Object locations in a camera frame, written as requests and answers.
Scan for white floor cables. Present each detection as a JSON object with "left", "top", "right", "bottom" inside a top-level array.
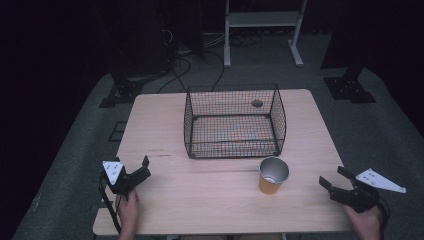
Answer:
[{"left": 177, "top": 31, "right": 228, "bottom": 56}]

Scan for person's left hand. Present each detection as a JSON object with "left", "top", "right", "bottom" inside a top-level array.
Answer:
[{"left": 115, "top": 188, "right": 140, "bottom": 236}]

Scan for white metal stand frame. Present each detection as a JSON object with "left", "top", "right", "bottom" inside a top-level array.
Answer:
[{"left": 223, "top": 0, "right": 309, "bottom": 69}]

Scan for orange paper cup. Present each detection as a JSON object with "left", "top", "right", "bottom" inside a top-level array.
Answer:
[{"left": 258, "top": 156, "right": 291, "bottom": 196}]

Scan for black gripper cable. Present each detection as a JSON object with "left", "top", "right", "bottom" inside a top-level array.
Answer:
[{"left": 98, "top": 170, "right": 122, "bottom": 235}]

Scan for black stand base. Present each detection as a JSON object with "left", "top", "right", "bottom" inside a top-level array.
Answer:
[
  {"left": 98, "top": 77, "right": 145, "bottom": 109},
  {"left": 322, "top": 67, "right": 378, "bottom": 105}
]

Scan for person's right hand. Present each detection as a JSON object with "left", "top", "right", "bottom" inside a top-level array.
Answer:
[{"left": 342, "top": 203, "right": 383, "bottom": 240}]

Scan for black wire mesh basket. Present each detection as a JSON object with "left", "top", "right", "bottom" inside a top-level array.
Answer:
[{"left": 183, "top": 83, "right": 288, "bottom": 160}]

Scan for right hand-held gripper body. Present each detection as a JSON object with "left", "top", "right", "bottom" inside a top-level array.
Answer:
[{"left": 329, "top": 167, "right": 408, "bottom": 214}]

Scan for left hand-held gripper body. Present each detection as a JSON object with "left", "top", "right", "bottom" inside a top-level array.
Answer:
[{"left": 100, "top": 157, "right": 143, "bottom": 198}]

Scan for black floor cable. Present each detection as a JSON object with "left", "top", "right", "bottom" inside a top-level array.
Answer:
[
  {"left": 203, "top": 49, "right": 226, "bottom": 92},
  {"left": 156, "top": 55, "right": 193, "bottom": 95}
]

